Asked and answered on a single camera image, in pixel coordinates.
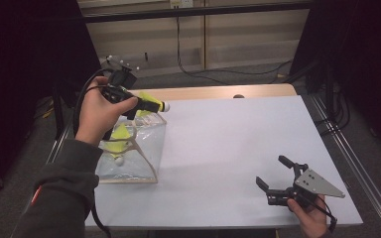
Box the black horizontal metal bar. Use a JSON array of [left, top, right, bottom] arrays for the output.
[[82, 1, 316, 24]]

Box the thin black stand post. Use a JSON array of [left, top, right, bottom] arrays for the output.
[[53, 82, 65, 140]]

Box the yellow shuttlecock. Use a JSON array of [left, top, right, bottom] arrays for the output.
[[104, 140, 128, 167], [135, 91, 171, 117], [110, 122, 133, 142]]

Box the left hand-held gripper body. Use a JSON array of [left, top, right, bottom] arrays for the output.
[[99, 55, 141, 106]]

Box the black metal stand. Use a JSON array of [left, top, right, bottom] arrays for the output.
[[284, 59, 336, 120]]

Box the aluminium floor rail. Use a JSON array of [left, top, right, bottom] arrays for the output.
[[311, 93, 381, 238], [11, 122, 75, 238]]

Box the right hand-held gripper black cable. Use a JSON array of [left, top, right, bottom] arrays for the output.
[[302, 192, 338, 234]]

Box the light wooden cabinet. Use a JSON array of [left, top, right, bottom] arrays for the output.
[[77, 0, 312, 82]]

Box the clear plastic bag beige trim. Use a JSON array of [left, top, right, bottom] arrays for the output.
[[93, 98, 168, 184]]

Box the left hand-held gripper black cable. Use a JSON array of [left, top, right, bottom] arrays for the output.
[[72, 67, 113, 238]]

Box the black curtain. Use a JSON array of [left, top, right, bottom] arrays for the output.
[[291, 0, 381, 160], [0, 0, 108, 199]]

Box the person's left hand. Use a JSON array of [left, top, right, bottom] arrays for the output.
[[74, 76, 139, 147]]

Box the white wall socket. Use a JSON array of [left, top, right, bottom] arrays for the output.
[[170, 0, 194, 9]]

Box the white table cover sheet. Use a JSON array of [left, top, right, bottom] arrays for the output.
[[84, 94, 364, 230]]

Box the person's right hand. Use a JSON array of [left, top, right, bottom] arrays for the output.
[[287, 194, 328, 238]]

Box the hand-held gripper black cable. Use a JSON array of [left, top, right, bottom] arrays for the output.
[[72, 67, 113, 238], [302, 192, 338, 234]]

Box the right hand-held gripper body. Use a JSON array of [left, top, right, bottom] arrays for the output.
[[265, 162, 347, 209]]

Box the long black floor cable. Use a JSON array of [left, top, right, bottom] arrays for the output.
[[176, 16, 295, 86]]

